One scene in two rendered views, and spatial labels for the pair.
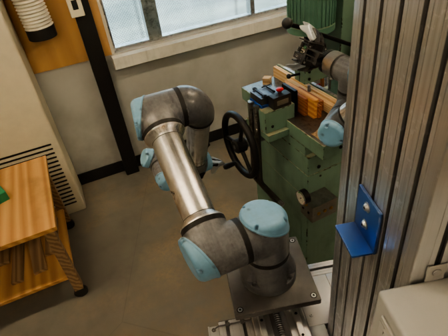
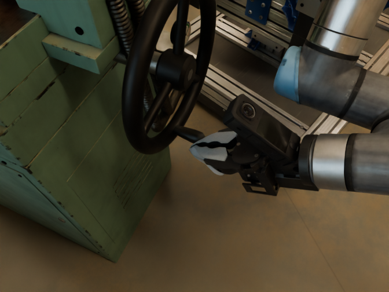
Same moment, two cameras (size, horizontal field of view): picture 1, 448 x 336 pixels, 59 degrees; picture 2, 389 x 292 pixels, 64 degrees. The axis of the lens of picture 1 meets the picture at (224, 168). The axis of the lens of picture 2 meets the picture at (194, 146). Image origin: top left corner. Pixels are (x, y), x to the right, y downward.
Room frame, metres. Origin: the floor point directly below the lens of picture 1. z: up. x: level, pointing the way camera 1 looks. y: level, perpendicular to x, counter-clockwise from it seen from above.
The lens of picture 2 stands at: (1.57, 0.21, 1.17)
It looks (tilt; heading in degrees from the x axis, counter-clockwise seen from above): 57 degrees down; 227
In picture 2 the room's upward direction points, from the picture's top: straight up
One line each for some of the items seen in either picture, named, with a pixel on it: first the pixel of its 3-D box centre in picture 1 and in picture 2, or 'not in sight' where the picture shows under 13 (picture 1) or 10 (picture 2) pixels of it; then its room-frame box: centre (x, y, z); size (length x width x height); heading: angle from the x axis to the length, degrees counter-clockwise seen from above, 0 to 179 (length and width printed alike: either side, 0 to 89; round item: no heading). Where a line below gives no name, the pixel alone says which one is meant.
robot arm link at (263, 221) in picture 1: (262, 231); not in sight; (0.68, -0.07, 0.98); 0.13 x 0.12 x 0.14; 108
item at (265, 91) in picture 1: (270, 96); not in sight; (1.38, -0.22, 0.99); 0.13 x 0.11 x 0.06; 22
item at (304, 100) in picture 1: (294, 99); not in sight; (1.41, -0.32, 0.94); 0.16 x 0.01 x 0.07; 22
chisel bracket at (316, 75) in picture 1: (314, 71); not in sight; (1.47, -0.41, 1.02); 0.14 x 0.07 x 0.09; 112
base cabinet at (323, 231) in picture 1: (327, 189); (53, 134); (1.51, -0.50, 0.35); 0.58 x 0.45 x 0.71; 112
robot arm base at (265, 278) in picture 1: (267, 261); not in sight; (0.69, -0.08, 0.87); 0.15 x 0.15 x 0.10
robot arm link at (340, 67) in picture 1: (353, 75); not in sight; (1.01, -0.39, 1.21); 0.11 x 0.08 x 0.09; 22
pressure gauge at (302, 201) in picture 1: (304, 198); (179, 35); (1.14, -0.29, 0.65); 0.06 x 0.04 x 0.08; 22
